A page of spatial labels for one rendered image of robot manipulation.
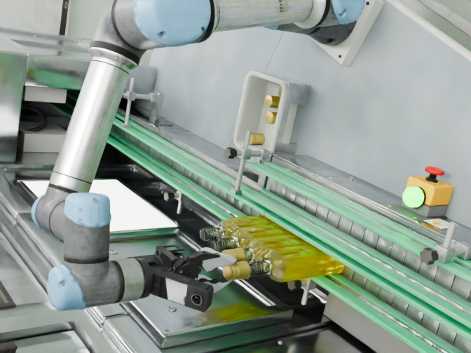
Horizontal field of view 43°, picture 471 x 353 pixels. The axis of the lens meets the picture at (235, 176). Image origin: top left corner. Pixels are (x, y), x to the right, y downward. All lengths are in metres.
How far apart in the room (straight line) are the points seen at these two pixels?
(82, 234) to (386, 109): 0.79
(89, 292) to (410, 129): 0.80
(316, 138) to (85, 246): 0.81
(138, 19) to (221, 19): 0.16
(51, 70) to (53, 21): 2.94
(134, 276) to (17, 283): 0.41
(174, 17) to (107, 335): 0.61
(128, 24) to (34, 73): 1.07
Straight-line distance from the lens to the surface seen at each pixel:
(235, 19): 1.14
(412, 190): 1.30
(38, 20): 5.02
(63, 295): 1.02
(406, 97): 1.44
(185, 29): 1.04
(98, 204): 1.01
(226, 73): 1.94
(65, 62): 2.15
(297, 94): 1.62
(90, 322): 1.25
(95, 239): 1.01
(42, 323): 1.24
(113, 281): 1.05
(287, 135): 1.64
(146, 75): 2.29
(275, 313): 1.35
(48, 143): 2.33
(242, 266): 1.20
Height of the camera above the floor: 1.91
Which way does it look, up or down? 38 degrees down
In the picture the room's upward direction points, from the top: 91 degrees counter-clockwise
